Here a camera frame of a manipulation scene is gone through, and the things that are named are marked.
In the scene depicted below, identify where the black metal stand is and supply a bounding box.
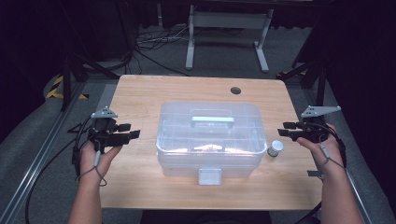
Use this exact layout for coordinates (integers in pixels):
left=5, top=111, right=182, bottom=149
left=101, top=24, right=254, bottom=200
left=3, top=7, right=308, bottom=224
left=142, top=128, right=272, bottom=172
left=59, top=0, right=121, bottom=112
left=276, top=57, right=332, bottom=125

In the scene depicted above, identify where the bundle of floor cables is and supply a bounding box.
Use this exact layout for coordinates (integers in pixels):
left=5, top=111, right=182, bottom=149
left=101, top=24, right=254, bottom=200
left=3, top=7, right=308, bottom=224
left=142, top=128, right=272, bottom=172
left=132, top=23, right=191, bottom=77

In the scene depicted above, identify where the white metal table frame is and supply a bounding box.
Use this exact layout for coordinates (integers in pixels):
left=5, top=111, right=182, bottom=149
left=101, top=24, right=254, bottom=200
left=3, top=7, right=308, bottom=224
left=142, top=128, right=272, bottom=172
left=184, top=4, right=276, bottom=75

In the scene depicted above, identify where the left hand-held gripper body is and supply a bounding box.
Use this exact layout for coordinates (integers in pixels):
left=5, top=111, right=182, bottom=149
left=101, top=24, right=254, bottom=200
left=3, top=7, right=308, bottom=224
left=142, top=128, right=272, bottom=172
left=87, top=105, right=133, bottom=149

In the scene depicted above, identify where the person's left hand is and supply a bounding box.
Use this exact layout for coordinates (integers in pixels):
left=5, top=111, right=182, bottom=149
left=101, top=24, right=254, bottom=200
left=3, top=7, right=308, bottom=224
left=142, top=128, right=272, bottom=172
left=78, top=141, right=123, bottom=183

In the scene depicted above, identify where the clear plastic storage box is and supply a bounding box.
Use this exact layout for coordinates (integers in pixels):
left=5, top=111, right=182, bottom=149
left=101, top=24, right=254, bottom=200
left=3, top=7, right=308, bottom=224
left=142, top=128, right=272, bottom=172
left=155, top=101, right=269, bottom=187

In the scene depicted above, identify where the grey right wrist strap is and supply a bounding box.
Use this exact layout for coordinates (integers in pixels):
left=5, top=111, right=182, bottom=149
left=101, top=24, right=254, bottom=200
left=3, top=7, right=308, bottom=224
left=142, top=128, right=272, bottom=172
left=318, top=141, right=347, bottom=181

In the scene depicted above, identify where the person's dark clothing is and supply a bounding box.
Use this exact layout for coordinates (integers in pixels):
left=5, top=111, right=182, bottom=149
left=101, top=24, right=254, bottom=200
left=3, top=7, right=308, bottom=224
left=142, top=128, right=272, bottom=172
left=140, top=209, right=273, bottom=224

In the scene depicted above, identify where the grey wrist strap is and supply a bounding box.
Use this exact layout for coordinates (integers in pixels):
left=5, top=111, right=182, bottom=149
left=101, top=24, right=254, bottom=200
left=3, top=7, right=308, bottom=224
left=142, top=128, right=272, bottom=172
left=74, top=140, right=108, bottom=188
left=318, top=141, right=347, bottom=181

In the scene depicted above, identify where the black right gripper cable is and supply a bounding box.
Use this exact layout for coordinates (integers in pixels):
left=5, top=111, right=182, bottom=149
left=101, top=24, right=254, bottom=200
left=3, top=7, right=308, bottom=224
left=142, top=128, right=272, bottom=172
left=293, top=122, right=348, bottom=224

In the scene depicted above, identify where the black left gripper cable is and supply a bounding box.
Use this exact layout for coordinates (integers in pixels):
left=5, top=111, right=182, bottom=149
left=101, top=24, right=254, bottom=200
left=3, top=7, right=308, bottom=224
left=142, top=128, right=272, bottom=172
left=24, top=115, right=96, bottom=224

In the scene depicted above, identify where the person's right hand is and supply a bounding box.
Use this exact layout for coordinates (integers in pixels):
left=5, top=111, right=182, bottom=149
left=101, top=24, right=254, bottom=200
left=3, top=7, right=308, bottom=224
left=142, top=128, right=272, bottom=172
left=295, top=123, right=346, bottom=173

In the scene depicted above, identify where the grey left wrist strap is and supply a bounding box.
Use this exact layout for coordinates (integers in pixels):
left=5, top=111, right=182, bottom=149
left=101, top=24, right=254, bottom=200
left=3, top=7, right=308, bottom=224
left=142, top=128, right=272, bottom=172
left=74, top=140, right=108, bottom=188

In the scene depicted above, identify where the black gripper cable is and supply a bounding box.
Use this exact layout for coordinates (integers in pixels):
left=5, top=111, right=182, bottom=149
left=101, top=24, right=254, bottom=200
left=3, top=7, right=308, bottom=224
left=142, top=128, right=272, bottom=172
left=24, top=115, right=96, bottom=224
left=293, top=122, right=348, bottom=224

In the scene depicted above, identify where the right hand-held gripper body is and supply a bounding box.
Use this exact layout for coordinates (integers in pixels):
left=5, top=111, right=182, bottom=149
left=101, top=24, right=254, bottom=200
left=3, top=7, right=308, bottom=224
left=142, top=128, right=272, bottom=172
left=294, top=105, right=342, bottom=145

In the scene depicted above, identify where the small white-capped bottle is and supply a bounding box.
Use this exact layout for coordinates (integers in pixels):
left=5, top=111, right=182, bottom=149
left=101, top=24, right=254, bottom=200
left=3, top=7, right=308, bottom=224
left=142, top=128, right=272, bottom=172
left=266, top=139, right=285, bottom=159

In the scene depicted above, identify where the yellow black floor tape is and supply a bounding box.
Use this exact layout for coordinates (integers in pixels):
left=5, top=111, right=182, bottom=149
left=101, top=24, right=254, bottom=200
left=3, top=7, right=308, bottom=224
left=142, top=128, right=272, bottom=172
left=45, top=75, right=91, bottom=101

